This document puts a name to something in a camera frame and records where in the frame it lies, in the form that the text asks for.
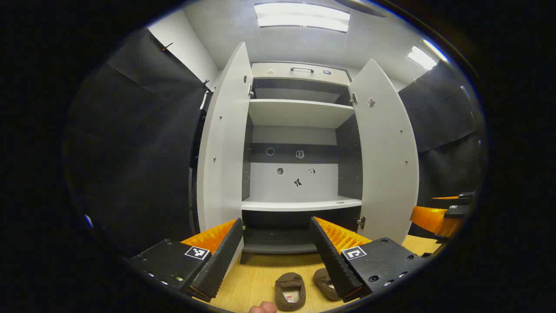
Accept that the brown fuzzy shoe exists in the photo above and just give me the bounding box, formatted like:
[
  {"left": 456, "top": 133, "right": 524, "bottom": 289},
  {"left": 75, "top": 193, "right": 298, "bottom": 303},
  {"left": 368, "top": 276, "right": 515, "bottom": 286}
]
[
  {"left": 314, "top": 268, "right": 341, "bottom": 301},
  {"left": 275, "top": 273, "right": 307, "bottom": 312}
]

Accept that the black backdrop cloth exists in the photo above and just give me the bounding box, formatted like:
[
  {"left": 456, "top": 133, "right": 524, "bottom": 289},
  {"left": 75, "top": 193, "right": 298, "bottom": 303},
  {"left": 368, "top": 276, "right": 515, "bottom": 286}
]
[
  {"left": 65, "top": 28, "right": 209, "bottom": 257},
  {"left": 397, "top": 61, "right": 483, "bottom": 209}
]

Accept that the white shoe cabinet door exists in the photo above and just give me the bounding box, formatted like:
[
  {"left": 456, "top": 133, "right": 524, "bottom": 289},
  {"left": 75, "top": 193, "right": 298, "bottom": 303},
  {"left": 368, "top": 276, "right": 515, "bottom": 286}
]
[
  {"left": 349, "top": 59, "right": 420, "bottom": 245},
  {"left": 191, "top": 42, "right": 254, "bottom": 279}
]

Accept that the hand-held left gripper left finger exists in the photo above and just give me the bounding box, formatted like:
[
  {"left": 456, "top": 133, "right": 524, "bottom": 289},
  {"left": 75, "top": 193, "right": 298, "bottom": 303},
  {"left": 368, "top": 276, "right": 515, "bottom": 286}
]
[{"left": 126, "top": 217, "right": 244, "bottom": 303}]

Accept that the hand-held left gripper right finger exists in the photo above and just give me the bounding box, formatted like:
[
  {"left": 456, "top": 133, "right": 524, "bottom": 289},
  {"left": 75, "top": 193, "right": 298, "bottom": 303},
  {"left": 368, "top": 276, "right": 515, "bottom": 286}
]
[{"left": 309, "top": 216, "right": 428, "bottom": 303}]

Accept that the white cabinet drawer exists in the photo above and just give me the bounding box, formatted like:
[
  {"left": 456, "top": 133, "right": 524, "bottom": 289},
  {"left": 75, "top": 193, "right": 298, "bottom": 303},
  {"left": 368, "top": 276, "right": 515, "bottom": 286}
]
[{"left": 251, "top": 62, "right": 351, "bottom": 87}]

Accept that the white shoe cabinet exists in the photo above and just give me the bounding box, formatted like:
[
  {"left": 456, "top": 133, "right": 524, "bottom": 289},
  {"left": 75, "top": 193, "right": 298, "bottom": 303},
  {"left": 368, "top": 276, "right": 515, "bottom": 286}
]
[{"left": 241, "top": 62, "right": 363, "bottom": 265}]

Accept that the large ceiling light panel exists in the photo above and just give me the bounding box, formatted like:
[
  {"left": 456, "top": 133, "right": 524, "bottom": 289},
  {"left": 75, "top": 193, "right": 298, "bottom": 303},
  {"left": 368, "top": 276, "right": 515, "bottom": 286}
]
[{"left": 254, "top": 2, "right": 351, "bottom": 33}]

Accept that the small ceiling light panel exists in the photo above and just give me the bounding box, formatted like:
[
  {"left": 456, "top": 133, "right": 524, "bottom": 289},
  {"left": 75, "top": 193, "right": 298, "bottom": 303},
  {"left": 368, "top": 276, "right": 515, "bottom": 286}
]
[{"left": 407, "top": 46, "right": 437, "bottom": 71}]

